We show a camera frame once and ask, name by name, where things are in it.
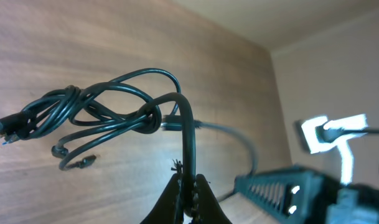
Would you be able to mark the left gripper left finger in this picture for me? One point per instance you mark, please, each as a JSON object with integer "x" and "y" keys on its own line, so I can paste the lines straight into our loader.
{"x": 168, "y": 208}

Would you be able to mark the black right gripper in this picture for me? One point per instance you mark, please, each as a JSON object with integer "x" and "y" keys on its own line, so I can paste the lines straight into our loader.
{"x": 296, "y": 195}

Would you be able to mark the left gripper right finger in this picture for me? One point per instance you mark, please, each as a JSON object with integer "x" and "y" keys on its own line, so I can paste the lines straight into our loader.
{"x": 208, "y": 210}

